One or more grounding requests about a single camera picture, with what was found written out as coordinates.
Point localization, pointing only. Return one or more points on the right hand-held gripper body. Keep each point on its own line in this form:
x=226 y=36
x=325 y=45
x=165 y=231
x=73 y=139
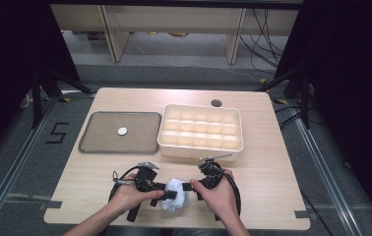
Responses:
x=211 y=173

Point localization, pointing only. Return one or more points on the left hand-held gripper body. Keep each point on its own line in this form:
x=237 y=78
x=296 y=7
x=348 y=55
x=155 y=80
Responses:
x=146 y=178

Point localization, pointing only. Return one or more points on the white sock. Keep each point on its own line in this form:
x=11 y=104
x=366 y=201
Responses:
x=175 y=203

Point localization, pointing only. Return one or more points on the cream divided storage box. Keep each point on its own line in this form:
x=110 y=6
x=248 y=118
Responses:
x=200 y=131

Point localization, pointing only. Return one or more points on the person's right hand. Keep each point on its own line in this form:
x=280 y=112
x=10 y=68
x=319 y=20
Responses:
x=220 y=200

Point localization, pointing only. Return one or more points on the person's left hand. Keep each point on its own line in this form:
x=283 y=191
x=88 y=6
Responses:
x=125 y=196

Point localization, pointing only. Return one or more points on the metal tray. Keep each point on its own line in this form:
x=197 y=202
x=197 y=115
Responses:
x=102 y=139

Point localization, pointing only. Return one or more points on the black metal stand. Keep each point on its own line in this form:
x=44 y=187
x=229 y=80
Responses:
x=305 y=98
x=37 y=98

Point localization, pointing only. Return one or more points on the light wooden desk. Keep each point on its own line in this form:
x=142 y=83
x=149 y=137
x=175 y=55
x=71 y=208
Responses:
x=174 y=16

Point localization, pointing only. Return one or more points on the black curtain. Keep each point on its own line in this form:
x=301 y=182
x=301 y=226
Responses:
x=10 y=65
x=354 y=82

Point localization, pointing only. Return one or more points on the aluminium floor rail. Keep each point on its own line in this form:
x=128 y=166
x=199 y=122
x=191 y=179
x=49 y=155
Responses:
x=10 y=177
x=325 y=177

